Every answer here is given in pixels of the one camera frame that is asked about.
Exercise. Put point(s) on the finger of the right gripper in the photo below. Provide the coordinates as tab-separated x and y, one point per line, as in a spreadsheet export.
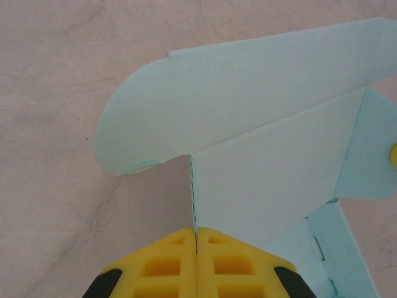
394	155

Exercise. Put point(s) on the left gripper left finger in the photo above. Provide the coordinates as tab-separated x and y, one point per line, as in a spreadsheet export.
155	273

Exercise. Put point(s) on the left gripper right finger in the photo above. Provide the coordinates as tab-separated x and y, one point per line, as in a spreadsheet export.
242	273

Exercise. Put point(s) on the light blue paper box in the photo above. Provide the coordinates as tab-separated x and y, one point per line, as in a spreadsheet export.
248	108

